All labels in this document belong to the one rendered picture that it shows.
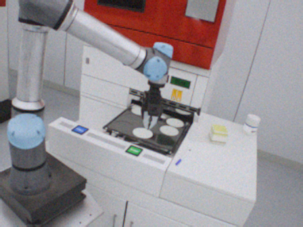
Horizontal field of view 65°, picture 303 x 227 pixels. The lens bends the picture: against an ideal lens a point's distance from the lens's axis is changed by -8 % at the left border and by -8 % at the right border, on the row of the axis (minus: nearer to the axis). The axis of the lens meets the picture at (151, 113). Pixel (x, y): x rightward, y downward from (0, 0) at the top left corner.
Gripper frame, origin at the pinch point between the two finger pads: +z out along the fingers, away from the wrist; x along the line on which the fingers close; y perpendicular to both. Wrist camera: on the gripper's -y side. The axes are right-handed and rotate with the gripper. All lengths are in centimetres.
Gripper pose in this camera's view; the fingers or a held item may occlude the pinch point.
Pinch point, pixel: (148, 128)
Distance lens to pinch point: 109.5
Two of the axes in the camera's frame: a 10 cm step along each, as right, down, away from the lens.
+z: -1.8, 8.9, 4.2
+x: -9.8, -1.1, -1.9
